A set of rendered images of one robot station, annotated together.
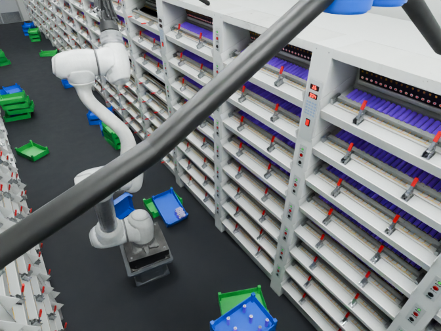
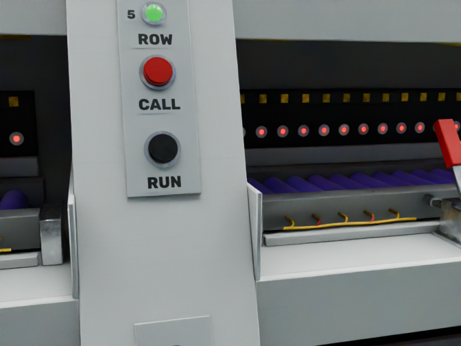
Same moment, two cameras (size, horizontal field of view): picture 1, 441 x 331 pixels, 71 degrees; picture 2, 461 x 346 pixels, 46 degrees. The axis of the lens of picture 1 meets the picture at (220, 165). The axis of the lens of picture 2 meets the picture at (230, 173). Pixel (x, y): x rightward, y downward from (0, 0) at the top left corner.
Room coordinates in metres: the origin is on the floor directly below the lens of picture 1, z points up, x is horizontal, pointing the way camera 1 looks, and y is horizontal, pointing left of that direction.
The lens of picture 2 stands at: (1.06, -0.13, 0.91)
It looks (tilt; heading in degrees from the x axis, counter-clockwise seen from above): 7 degrees up; 290
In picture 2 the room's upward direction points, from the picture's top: 4 degrees counter-clockwise
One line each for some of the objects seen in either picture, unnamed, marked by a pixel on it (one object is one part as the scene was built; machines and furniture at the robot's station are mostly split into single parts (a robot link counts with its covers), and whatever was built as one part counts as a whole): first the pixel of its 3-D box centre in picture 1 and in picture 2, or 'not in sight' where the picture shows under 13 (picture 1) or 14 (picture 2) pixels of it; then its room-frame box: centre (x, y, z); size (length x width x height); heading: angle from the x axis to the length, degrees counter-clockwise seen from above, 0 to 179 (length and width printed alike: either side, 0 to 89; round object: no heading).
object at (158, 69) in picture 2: not in sight; (157, 73); (1.20, -0.39, 1.00); 0.02 x 0.01 x 0.02; 35
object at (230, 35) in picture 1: (229, 142); not in sight; (1.83, -0.06, 0.85); 0.20 x 0.09 x 1.70; 125
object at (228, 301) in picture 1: (242, 305); not in sight; (1.07, -0.15, 0.04); 0.30 x 0.20 x 0.08; 101
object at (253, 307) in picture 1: (243, 324); not in sight; (0.79, -0.13, 0.36); 0.30 x 0.20 x 0.08; 125
